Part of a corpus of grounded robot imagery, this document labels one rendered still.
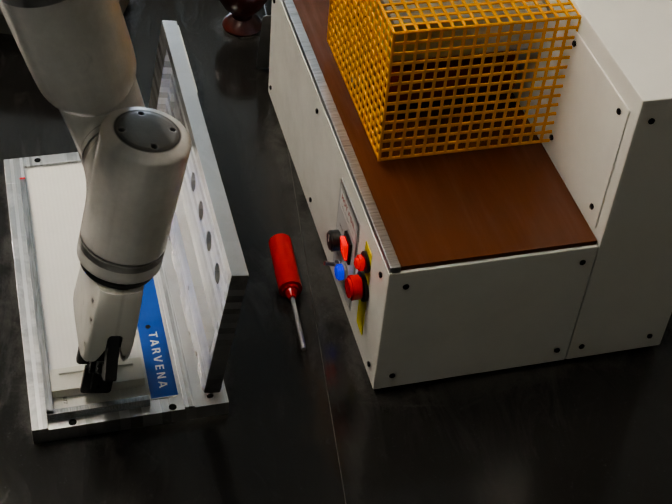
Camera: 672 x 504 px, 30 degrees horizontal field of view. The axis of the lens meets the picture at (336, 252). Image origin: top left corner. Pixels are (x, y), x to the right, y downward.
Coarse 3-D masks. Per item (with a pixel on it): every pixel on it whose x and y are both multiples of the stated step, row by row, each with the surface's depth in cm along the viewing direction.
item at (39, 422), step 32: (32, 160) 160; (64, 160) 160; (32, 224) 152; (160, 288) 145; (32, 320) 140; (32, 352) 137; (192, 352) 139; (32, 384) 134; (192, 384) 136; (224, 384) 136; (32, 416) 131; (96, 416) 132; (128, 416) 132; (160, 416) 133; (192, 416) 135
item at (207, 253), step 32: (160, 32) 152; (160, 64) 152; (160, 96) 153; (192, 96) 141; (192, 128) 137; (192, 160) 141; (192, 192) 141; (224, 192) 130; (192, 224) 141; (224, 224) 126; (192, 256) 140; (224, 256) 124; (192, 288) 137; (224, 288) 128; (192, 320) 137; (224, 320) 125; (224, 352) 129
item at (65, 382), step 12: (120, 360) 136; (132, 360) 136; (60, 372) 134; (72, 372) 134; (120, 372) 135; (132, 372) 135; (60, 384) 133; (72, 384) 133; (120, 384) 134; (132, 384) 135; (144, 384) 135; (60, 396) 133
